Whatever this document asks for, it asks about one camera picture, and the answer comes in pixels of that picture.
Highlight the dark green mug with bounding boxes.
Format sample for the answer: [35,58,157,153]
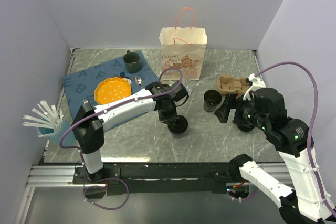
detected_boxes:
[123,50,141,73]

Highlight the brown pulp cup carrier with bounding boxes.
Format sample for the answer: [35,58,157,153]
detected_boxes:
[216,75,251,95]

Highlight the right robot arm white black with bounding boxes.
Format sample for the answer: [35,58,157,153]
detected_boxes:
[215,88,335,223]

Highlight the yellow dotted plate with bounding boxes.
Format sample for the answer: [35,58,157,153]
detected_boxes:
[94,77,132,105]

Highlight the dark takeout cup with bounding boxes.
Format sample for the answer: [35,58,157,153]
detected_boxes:
[171,130,186,139]
[203,90,222,112]

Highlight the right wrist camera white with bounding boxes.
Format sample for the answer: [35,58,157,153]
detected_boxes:
[243,73,266,101]

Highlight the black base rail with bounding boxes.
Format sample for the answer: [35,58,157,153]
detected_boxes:
[72,162,243,196]

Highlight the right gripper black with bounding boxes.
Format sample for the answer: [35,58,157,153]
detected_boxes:
[214,91,269,131]

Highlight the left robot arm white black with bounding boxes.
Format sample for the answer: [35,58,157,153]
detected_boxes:
[71,82,189,183]

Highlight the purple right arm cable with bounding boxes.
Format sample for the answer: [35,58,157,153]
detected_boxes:
[253,61,336,214]

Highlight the blue alphabet placemat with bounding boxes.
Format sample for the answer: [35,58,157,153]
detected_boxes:
[62,48,161,118]

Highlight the black cup lid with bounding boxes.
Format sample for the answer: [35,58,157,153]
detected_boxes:
[168,115,188,135]
[237,124,255,132]

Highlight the cream paper bag orange handles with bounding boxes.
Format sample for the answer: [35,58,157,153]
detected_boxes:
[159,7,207,80]

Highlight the silver spoon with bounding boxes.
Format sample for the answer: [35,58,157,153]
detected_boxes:
[134,76,145,93]

